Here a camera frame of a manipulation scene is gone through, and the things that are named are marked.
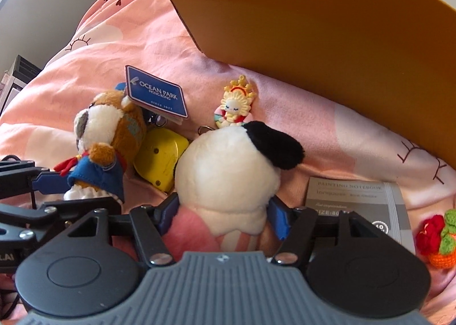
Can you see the red panda sailor plush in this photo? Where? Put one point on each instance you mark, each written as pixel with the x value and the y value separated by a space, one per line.
pixel 109 134

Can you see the orange cardboard box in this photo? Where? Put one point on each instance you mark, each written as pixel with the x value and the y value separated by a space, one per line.
pixel 392 61

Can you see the white ice cream plush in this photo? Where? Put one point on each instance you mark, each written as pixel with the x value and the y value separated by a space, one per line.
pixel 224 182

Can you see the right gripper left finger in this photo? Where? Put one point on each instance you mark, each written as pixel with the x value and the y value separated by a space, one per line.
pixel 149 224

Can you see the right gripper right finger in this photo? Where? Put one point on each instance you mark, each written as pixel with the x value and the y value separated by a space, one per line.
pixel 295 229

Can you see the small crowned figurine magnet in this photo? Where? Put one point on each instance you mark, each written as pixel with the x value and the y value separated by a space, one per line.
pixel 236 104

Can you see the crochet orange strawberry toy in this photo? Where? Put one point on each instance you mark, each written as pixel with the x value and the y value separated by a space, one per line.
pixel 435 240

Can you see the yellow tape measure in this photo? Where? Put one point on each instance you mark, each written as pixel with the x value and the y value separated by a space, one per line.
pixel 158 156

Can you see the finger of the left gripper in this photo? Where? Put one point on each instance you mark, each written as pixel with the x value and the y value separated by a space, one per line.
pixel 76 209
pixel 50 182

